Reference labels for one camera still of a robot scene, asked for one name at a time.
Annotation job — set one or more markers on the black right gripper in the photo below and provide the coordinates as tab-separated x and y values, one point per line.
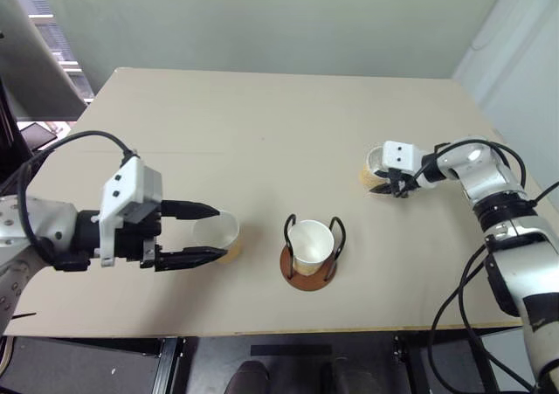
404	182

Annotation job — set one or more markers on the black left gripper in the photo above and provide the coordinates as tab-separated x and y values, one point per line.
131	241

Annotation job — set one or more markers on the white paper cup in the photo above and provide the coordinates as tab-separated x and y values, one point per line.
218	234
371	167
311	245

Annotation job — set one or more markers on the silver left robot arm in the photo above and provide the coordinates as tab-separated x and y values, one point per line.
43	219

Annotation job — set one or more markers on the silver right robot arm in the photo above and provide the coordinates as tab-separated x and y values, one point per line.
502	219

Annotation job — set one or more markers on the black tape strip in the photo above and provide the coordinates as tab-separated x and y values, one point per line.
290	350

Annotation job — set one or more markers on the dark rounded shape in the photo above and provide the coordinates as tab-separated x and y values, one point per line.
246	378

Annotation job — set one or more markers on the black cabinet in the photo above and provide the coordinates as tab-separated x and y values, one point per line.
78	368

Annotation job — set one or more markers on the dark flat panel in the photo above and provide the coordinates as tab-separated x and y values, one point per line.
38	135

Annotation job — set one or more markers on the thin black stick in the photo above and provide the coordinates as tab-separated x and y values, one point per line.
25	314

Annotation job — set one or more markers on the grey monitor back panel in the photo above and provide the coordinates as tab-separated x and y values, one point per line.
30	62

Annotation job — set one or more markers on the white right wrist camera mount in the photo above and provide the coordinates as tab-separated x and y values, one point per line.
399	156

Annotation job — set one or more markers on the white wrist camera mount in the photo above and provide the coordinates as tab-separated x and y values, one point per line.
399	156
126	184

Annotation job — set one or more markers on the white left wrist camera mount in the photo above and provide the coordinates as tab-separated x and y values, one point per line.
126	184

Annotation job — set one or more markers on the black metal table frame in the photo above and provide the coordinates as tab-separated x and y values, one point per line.
170	368

